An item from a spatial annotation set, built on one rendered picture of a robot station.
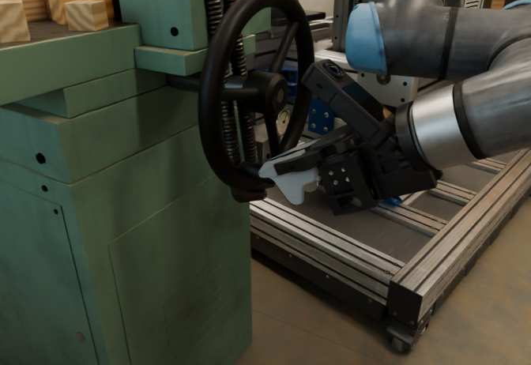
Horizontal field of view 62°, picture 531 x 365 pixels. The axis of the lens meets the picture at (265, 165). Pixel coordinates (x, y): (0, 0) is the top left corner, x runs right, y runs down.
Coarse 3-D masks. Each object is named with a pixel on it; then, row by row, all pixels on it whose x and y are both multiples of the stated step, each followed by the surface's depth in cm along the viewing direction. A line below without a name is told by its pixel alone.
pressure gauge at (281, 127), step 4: (284, 108) 94; (280, 112) 93; (284, 112) 95; (288, 112) 97; (276, 116) 93; (280, 116) 94; (284, 116) 96; (288, 116) 97; (276, 120) 93; (280, 120) 94; (288, 120) 98; (280, 124) 95; (284, 124) 97; (280, 128) 95; (284, 128) 97; (280, 132) 96
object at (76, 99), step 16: (96, 80) 59; (112, 80) 62; (128, 80) 64; (144, 80) 67; (160, 80) 70; (32, 96) 60; (48, 96) 58; (64, 96) 56; (80, 96) 58; (96, 96) 60; (112, 96) 62; (128, 96) 65; (64, 112) 57; (80, 112) 58
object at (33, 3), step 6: (0, 0) 61; (24, 0) 64; (30, 0) 65; (36, 0) 66; (42, 0) 66; (24, 6) 64; (30, 6) 65; (36, 6) 66; (42, 6) 66; (24, 12) 64; (30, 12) 65; (36, 12) 66; (42, 12) 67; (30, 18) 65; (36, 18) 66; (42, 18) 67
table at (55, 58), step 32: (32, 32) 57; (64, 32) 57; (96, 32) 58; (128, 32) 62; (256, 32) 90; (0, 64) 48; (32, 64) 51; (64, 64) 55; (96, 64) 59; (128, 64) 63; (160, 64) 62; (192, 64) 61; (0, 96) 49
